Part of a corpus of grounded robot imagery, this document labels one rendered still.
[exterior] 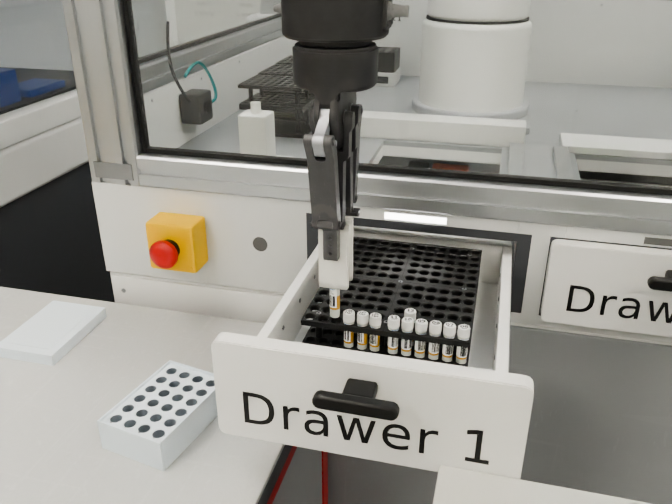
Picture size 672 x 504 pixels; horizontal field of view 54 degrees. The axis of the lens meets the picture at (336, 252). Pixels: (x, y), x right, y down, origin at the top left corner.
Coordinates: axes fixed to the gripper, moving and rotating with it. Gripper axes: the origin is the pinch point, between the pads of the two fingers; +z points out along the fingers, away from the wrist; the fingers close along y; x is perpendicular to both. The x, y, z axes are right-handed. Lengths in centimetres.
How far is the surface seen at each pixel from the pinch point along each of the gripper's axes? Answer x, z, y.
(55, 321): 43.0, 20.2, 9.6
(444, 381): -12.2, 5.9, -10.7
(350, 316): -1.7, 7.0, -0.5
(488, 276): -15.2, 13.4, 24.6
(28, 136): 75, 7, 50
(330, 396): -3.0, 6.8, -13.9
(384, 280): -3.3, 8.0, 10.0
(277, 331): 6.2, 9.7, -1.0
